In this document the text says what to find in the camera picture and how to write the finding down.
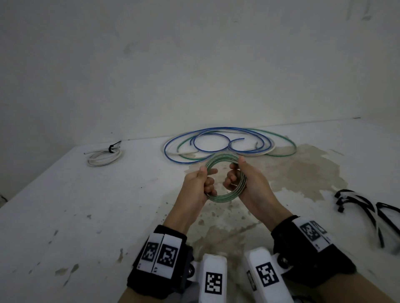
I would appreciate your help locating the person's right hand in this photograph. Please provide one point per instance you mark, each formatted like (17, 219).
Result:
(259, 193)

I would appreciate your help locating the person's left hand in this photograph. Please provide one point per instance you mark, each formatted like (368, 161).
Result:
(192, 196)

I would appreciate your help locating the person's right thumb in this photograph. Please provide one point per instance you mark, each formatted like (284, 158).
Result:
(242, 163)

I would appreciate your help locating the person's left thumb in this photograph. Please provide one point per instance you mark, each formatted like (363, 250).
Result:
(203, 176)

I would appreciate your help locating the person's left forearm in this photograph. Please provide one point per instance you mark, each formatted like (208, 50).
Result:
(137, 296)

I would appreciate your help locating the person's right forearm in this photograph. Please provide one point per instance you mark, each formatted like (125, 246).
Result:
(350, 288)

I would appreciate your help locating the black left wrist band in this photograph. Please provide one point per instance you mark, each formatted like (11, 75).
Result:
(178, 276)

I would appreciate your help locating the black wrist band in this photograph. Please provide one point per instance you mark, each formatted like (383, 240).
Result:
(325, 262)
(178, 276)

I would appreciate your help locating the black right wrist band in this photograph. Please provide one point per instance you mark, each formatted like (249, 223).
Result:
(325, 262)

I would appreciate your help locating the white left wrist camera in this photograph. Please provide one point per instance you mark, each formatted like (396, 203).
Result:
(212, 274)

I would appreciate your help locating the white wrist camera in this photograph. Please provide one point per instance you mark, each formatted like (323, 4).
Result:
(265, 274)
(212, 274)

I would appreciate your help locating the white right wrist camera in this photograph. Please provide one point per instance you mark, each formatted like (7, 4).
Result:
(265, 274)

